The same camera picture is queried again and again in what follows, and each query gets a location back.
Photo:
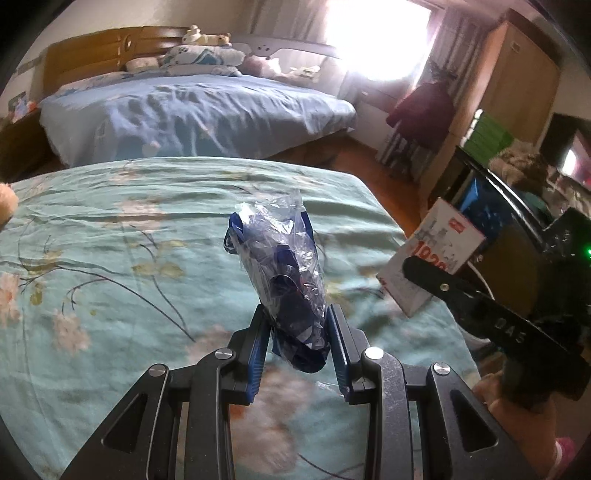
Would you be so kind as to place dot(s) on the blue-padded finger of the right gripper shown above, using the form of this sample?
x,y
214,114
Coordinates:
x,y
484,317

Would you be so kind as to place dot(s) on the red and white carton box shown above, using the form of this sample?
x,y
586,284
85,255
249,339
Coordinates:
x,y
445,238

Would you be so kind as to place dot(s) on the grey crib rail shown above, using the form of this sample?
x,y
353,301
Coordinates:
x,y
294,62

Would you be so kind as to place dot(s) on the photo frame on nightstand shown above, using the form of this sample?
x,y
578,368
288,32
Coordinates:
x,y
18,107

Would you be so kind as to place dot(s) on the white blue patterned pillow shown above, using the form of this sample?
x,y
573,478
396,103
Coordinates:
x,y
194,60

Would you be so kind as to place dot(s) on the wooden headboard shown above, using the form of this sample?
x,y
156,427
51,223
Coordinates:
x,y
103,52

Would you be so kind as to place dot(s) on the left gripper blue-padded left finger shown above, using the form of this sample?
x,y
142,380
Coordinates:
x,y
175,423

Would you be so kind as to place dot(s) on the dark red hanging jacket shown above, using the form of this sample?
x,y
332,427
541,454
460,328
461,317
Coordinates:
x,y
425,115

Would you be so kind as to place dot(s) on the white pink pillow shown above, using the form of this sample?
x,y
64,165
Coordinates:
x,y
142,64

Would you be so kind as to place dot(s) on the black monitor screen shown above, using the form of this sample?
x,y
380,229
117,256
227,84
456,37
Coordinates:
x,y
566,146

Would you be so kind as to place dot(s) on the green storage boxes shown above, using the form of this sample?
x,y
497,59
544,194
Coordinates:
x,y
485,138

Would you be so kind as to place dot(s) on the dark wooden nightstand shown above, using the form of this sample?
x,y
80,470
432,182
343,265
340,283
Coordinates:
x,y
25,150

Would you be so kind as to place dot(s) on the blue bed sheet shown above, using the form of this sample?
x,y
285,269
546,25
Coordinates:
x,y
188,116

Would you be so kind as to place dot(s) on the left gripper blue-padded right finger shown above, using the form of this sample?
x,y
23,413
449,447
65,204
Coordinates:
x,y
415,407

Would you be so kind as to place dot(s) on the person's right hand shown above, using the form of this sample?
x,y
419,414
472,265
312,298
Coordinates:
x,y
534,431

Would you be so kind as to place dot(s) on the small plush toy on pillows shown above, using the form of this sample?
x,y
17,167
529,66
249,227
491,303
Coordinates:
x,y
194,36

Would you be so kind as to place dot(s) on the green floral bedspread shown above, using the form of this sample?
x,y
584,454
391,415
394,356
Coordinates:
x,y
108,269

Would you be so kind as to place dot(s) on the wooden wardrobe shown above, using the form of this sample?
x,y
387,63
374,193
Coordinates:
x,y
515,80

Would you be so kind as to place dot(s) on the cream teddy bear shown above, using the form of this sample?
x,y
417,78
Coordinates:
x,y
8,203

